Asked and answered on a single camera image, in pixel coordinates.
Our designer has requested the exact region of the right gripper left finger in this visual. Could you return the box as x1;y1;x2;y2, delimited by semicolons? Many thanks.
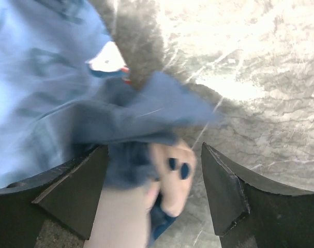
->
0;146;109;247

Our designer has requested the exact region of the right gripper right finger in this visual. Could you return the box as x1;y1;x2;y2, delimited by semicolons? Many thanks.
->
201;143;314;248

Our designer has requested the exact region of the blue cartoon print pillowcase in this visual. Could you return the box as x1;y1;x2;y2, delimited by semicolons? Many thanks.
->
0;1;218;247

